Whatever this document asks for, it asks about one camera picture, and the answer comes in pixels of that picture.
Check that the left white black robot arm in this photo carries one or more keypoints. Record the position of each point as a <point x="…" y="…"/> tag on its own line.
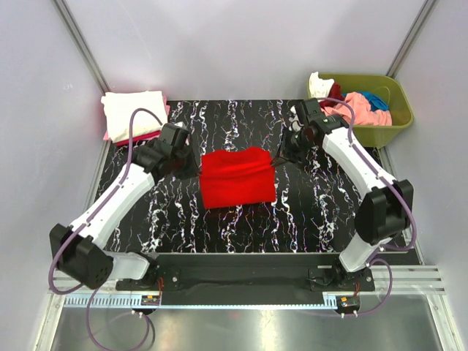
<point x="78" y="249"/>

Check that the folded white t shirt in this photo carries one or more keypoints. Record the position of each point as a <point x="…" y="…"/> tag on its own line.
<point x="109" y="102"/>

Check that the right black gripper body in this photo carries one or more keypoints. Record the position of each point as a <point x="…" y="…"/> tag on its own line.
<point x="295" y="144"/>

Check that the blue t shirt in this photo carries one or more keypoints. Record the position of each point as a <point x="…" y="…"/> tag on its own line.
<point x="376" y="103"/>

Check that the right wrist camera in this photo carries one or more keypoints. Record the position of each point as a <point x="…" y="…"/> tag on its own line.
<point x="304" y="112"/>

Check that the dark red t shirt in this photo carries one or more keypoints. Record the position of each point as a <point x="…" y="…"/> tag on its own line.
<point x="335" y="94"/>

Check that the black marbled table mat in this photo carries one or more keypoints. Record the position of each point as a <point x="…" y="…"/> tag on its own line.
<point x="314" y="208"/>

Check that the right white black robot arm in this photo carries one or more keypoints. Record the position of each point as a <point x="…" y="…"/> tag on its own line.
<point x="386" y="203"/>

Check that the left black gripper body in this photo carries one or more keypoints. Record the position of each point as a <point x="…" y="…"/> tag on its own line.
<point x="185" y="162"/>

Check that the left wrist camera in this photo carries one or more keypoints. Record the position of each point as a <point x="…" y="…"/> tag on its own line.
<point x="174" y="135"/>

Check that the aluminium frame rail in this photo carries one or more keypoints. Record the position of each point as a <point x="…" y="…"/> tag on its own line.
<point x="402" y="279"/>

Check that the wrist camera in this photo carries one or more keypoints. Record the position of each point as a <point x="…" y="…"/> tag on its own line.
<point x="174" y="135"/>
<point x="304" y="112"/>

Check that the olive green plastic bin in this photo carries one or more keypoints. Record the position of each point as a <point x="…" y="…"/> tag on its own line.
<point x="387" y="89"/>

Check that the light pink t shirt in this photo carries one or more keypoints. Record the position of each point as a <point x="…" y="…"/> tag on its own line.
<point x="362" y="110"/>

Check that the white cloth in bin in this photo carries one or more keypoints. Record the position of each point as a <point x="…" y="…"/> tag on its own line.
<point x="318" y="87"/>

